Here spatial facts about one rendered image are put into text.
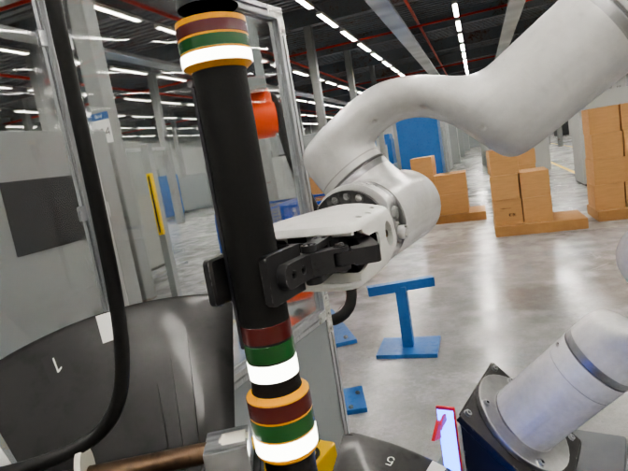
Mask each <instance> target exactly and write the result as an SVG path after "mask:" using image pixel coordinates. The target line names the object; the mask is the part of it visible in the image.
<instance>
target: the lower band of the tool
mask: <svg viewBox="0 0 628 471"><path fill-rule="evenodd" d="M301 380H302V385H301V386H300V388H299V389H298V390H296V391H295V392H292V393H290V394H288V395H285V396H282V397H279V398H273V399H262V398H258V397H255V396H254V395H253V394H252V393H251V389H250V390H249V392H248V393H247V401H248V403H249V404H250V405H252V406H254V407H260V408H271V407H282V406H286V405H288V404H291V403H293V402H295V401H297V400H299V399H300V398H302V397H303V396H304V395H305V394H306V393H307V392H308V389H309V386H308V382H307V381H306V380H305V379H303V378H301ZM311 407H312V406H311ZM310 409H311V408H310ZM309 411H310V410H309ZM309 411H308V412H309ZM308 412H307V413H308ZM307 413H306V414H307ZM306 414H305V415H303V416H302V417H300V418H298V419H296V420H294V421H289V422H286V423H282V424H275V425H264V424H260V423H257V422H255V421H253V420H251V421H252V422H253V423H255V424H257V425H260V426H265V427H275V426H281V425H286V424H289V423H292V422H295V421H298V420H300V419H302V418H303V417H305V416H306ZM314 426H315V424H314ZM314 426H313V427H312V429H311V430H310V431H309V432H307V433H306V434H305V435H303V436H301V437H299V438H296V439H295V440H292V441H288V442H284V443H274V444H273V443H264V442H262V441H259V440H258V439H256V438H255V437H254V438H255V439H256V440H257V441H258V442H260V443H262V444H266V445H284V444H289V443H292V442H294V441H297V440H299V439H301V438H303V437H304V436H306V435H308V434H309V433H310V432H311V431H312V430H313V428H314ZM318 442H319V440H318ZM318 442H317V444H316V446H315V447H314V448H313V449H312V450H311V451H310V452H308V453H307V454H305V455H303V456H301V457H299V458H296V459H293V460H290V461H285V462H271V461H267V460H265V459H263V458H261V457H260V456H259V455H258V454H257V455H258V457H259V458H260V459H261V460H262V461H263V462H265V463H268V464H272V465H287V464H295V463H298V462H300V461H302V460H304V459H306V457H308V456H309V455H310V454H311V453H312V452H313V451H314V450H315V448H317V446H318Z"/></svg>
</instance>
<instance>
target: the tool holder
mask: <svg viewBox="0 0 628 471"><path fill-rule="evenodd" d="M243 429H246V432H249V440H248V439H247V438H245V441H240V442H235V443H231V444H226V445H222V444H221V443H219V438H220V437H221V434H225V433H230V432H234V431H238V430H243ZM206 442H207V443H206V445H205V448H204V453H203V460H204V464H205V469H206V471H264V462H263V461H262V460H261V459H260V458H259V457H258V455H257V452H256V449H254V448H253V446H252V441H251V435H250V427H249V426H248V425H242V426H237V427H233V428H229V429H224V430H219V431H215V432H210V433H207V439H206ZM250 445H251V446H250Z"/></svg>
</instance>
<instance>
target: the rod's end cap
mask: <svg viewBox="0 0 628 471"><path fill-rule="evenodd" d="M245 438H247V439H248V440H249V432H246V429H243V430H238V431H234V432H230V433H225V434H221V437H220V438H219V443H221V444H222V445H226V444H231V443H235V442H240V441H245Z"/></svg>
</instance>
